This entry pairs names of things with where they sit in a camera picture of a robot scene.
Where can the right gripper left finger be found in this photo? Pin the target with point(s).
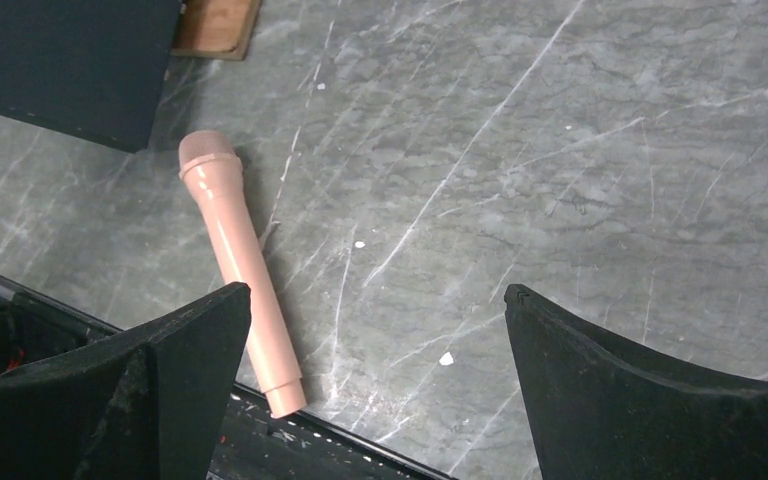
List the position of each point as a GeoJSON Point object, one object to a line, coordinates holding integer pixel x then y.
{"type": "Point", "coordinates": [146, 403]}

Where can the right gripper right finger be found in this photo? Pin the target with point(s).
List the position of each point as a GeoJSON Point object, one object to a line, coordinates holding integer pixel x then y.
{"type": "Point", "coordinates": [602, 406]}

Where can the pink microphone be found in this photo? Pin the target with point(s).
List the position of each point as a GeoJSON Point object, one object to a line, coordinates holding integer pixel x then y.
{"type": "Point", "coordinates": [213, 174]}

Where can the wooden board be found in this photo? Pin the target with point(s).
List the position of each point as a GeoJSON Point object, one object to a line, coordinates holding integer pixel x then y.
{"type": "Point", "coordinates": [215, 29]}

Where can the blue network switch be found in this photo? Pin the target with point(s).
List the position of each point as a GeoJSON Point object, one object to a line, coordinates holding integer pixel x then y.
{"type": "Point", "coordinates": [89, 69]}

